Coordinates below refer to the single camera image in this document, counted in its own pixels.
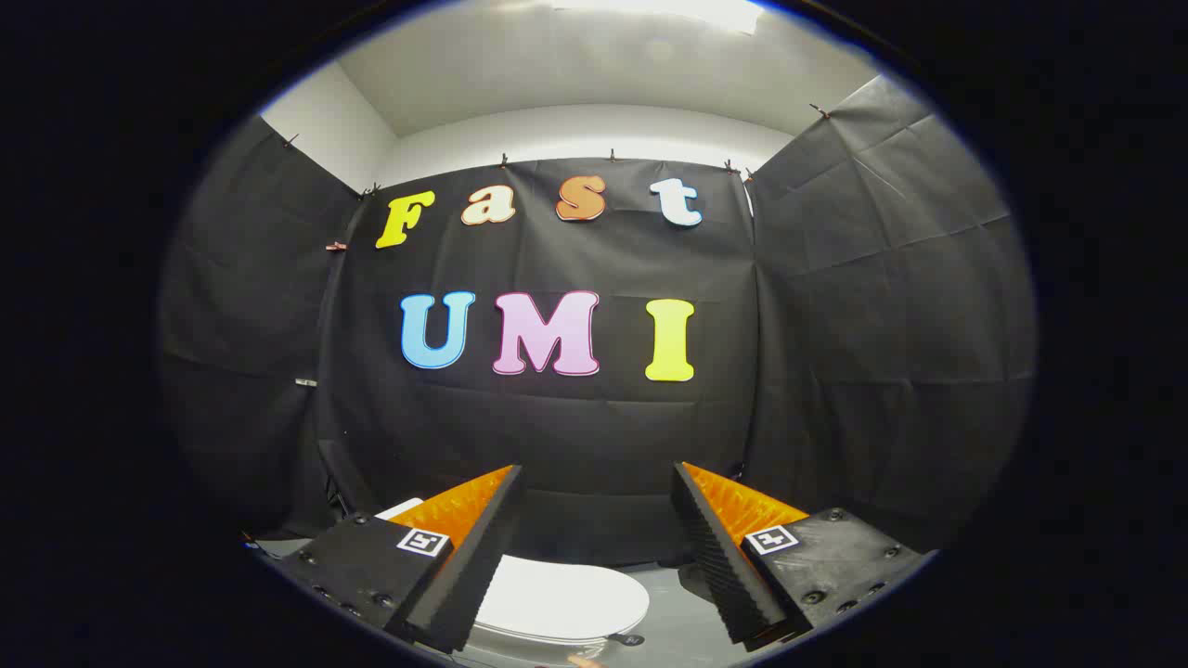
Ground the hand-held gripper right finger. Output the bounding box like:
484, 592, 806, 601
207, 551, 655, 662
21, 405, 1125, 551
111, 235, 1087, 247
670, 461, 932, 652

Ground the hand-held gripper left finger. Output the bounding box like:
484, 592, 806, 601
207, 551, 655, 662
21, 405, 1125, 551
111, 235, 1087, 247
274, 464, 525, 655

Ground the white toilet lid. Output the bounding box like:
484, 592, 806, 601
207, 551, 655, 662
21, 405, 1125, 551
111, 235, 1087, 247
473, 555, 651, 643

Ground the white toilet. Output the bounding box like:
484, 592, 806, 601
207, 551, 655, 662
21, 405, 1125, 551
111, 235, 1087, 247
374, 497, 651, 656

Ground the black backdrop cloth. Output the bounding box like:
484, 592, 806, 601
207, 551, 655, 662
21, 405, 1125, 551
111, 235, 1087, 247
158, 74, 1036, 569

